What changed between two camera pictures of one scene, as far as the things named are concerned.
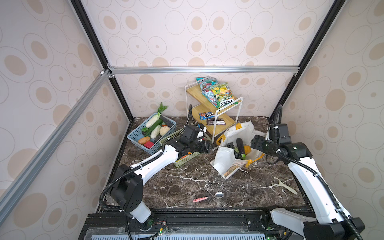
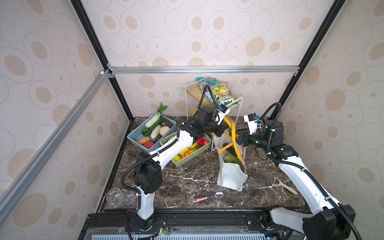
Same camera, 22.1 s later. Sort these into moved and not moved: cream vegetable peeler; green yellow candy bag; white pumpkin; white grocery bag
Moved: white grocery bag
Not moved: green yellow candy bag; white pumpkin; cream vegetable peeler
